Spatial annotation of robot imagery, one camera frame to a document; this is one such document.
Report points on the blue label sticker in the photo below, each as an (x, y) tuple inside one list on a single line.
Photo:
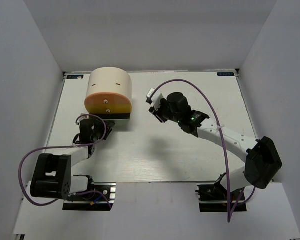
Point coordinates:
[(225, 74), (74, 77)]

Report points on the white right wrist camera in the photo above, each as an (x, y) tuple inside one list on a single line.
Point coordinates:
[(153, 98)]

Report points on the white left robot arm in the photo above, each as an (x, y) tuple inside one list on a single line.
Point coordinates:
[(53, 178)]

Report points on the blue label sticker left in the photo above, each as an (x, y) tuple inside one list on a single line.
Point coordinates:
[(74, 77)]

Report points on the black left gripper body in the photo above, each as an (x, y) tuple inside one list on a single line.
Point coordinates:
[(100, 130)]

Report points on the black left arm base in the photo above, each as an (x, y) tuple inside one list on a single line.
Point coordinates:
[(100, 198)]

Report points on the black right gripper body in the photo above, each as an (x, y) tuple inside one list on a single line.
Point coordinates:
[(164, 113)]

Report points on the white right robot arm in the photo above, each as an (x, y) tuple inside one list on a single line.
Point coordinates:
[(260, 156)]

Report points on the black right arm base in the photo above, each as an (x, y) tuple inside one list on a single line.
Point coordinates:
[(213, 198)]

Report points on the blue label sticker right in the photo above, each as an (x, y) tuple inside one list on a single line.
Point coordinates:
[(225, 74)]

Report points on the beige orange round organizer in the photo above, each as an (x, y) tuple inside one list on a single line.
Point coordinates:
[(109, 94)]

